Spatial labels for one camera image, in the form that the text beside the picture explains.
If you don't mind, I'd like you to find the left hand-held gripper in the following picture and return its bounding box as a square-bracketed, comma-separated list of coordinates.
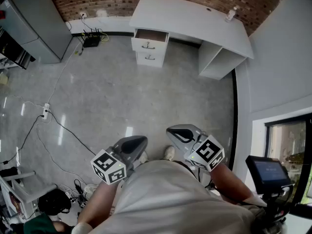
[90, 135, 149, 185]

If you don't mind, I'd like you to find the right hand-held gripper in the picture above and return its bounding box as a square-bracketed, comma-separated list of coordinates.
[166, 124, 225, 172]

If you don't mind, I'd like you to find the white desk drawer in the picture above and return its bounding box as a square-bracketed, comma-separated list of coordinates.
[131, 28, 170, 56]
[136, 50, 164, 68]

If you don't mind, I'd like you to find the person's left forearm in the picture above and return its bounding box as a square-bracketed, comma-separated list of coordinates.
[77, 178, 123, 229]

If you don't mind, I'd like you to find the person's right forearm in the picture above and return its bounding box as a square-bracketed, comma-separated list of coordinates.
[211, 163, 257, 204]

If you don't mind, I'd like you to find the white desk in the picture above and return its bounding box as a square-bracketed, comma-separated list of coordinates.
[129, 0, 254, 80]

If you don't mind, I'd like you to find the person's left white shoe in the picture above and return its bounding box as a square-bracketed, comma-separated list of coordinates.
[138, 151, 150, 164]

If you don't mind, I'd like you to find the person's white shoe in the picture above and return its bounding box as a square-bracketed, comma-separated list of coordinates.
[138, 151, 150, 164]
[163, 145, 176, 161]

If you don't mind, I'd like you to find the person's right white shoe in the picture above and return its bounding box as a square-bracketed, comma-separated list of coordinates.
[163, 145, 176, 161]

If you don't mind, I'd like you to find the person's beige shirt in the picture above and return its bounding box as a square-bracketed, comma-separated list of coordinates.
[71, 159, 268, 234]

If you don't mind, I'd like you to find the black monitor screen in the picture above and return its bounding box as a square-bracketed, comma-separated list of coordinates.
[245, 155, 293, 195]

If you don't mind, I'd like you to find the black bag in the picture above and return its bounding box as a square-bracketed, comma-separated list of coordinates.
[38, 189, 72, 216]

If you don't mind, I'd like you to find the white power strip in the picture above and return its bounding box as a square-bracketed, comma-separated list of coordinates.
[42, 103, 51, 120]

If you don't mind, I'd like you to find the black framed window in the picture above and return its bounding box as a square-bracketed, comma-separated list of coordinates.
[265, 113, 312, 219]

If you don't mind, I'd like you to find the black router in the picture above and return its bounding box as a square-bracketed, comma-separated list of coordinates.
[82, 28, 101, 48]

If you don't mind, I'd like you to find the white bottle red label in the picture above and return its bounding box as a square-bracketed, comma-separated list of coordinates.
[225, 6, 237, 23]

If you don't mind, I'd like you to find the grey metal cabinet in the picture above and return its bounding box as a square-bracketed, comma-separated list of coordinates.
[0, 0, 73, 64]

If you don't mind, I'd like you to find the black shelf unit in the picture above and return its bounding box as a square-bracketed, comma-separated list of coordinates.
[0, 27, 36, 70]

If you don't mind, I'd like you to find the pile of plugs and cables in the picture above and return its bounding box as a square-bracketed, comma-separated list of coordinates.
[59, 178, 98, 209]

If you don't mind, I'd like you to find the long black floor cable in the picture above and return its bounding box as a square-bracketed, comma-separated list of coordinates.
[48, 110, 97, 156]

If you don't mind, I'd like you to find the white power strip cable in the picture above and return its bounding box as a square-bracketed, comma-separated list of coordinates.
[47, 15, 85, 105]

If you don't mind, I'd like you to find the thin black floor cable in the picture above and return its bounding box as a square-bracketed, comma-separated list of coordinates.
[0, 115, 45, 166]

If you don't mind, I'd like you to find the white frame table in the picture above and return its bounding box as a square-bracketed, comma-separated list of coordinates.
[0, 170, 58, 220]

